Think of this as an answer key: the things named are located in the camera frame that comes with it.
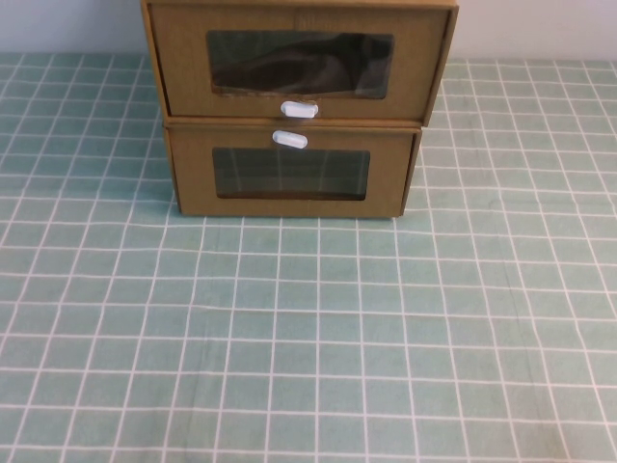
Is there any cardboard drawer with clear window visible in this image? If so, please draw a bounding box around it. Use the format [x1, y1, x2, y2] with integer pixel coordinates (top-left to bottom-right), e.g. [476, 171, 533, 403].
[147, 3, 452, 121]

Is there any white plastic drawer pull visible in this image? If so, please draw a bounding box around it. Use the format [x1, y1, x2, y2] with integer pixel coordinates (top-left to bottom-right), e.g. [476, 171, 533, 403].
[280, 99, 320, 120]
[272, 128, 309, 150]

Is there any green checked tablecloth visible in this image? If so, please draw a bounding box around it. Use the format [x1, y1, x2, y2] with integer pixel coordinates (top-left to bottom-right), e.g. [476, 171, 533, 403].
[0, 51, 617, 463]

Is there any cardboard shoe box outer shell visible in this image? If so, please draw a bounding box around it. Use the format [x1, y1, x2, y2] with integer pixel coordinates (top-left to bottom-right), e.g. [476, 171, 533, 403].
[140, 0, 457, 123]

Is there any closed cardboard shoe box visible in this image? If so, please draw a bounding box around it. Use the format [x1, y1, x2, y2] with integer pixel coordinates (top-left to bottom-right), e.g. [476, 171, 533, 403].
[162, 118, 423, 219]

